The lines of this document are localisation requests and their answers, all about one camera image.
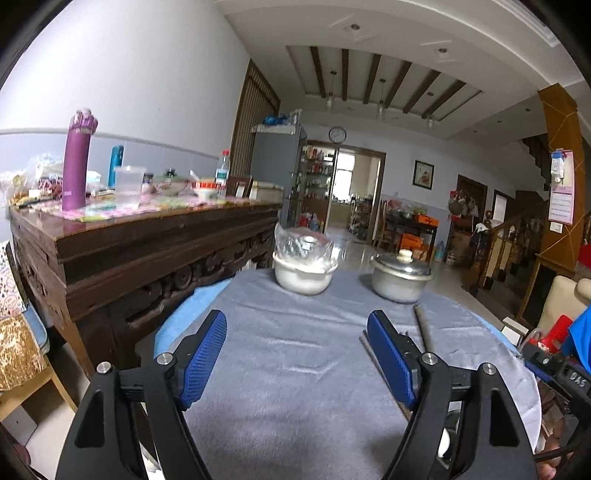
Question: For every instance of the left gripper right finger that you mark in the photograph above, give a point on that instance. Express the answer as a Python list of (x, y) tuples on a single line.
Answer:
[(464, 424)]

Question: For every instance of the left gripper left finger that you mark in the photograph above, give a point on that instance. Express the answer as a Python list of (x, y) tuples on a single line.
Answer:
[(102, 441)]

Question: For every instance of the dark chopstick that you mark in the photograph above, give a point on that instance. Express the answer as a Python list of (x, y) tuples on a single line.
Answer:
[(366, 344), (424, 328)]

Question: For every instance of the white step stool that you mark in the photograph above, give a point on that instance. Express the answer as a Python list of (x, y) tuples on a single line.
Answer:
[(514, 331)]

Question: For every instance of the aluminium pot with lid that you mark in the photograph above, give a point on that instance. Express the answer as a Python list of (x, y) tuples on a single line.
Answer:
[(400, 277)]

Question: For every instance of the grey fleece table cloth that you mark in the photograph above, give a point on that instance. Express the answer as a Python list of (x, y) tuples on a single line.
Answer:
[(293, 394)]

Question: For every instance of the red plastic chair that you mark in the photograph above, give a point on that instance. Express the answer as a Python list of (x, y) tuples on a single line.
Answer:
[(555, 338)]

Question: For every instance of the carved dark wooden sideboard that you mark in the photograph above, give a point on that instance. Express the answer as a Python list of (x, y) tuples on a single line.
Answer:
[(106, 285)]

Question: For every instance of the dark dining table background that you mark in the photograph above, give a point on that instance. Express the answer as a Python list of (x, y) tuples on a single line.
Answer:
[(416, 233)]

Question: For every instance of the white pot with plastic bag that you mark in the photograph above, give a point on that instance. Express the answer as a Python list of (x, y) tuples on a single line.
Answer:
[(304, 260)]

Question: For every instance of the patterned gift bag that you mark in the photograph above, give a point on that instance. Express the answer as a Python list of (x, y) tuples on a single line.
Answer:
[(13, 301)]

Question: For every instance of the red white bowl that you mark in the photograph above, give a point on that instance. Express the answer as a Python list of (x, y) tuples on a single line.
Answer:
[(204, 190)]

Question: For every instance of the glass lid green bowl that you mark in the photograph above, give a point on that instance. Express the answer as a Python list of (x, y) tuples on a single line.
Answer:
[(170, 183)]

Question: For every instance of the clear water bottle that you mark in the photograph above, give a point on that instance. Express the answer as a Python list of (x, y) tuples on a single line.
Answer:
[(222, 173)]

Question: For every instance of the clear plastic container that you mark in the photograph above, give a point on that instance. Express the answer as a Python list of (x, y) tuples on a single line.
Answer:
[(128, 185)]

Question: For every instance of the white chest freezer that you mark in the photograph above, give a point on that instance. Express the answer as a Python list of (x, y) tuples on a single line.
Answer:
[(266, 191)]

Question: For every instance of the teal thermos bottle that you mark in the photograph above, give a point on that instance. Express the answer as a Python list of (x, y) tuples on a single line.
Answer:
[(116, 159)]

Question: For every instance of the grey refrigerator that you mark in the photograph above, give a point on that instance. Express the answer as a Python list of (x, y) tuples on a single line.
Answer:
[(275, 157)]

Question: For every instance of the purple thermos bottle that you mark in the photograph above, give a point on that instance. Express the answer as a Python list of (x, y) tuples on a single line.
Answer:
[(82, 127)]

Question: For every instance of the framed wall picture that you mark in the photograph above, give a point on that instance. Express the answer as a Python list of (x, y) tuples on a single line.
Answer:
[(423, 174)]

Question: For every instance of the wall calendar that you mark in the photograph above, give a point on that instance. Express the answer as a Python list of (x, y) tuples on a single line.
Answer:
[(562, 192)]

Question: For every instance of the round wall clock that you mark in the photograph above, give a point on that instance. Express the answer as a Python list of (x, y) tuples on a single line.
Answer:
[(337, 135)]

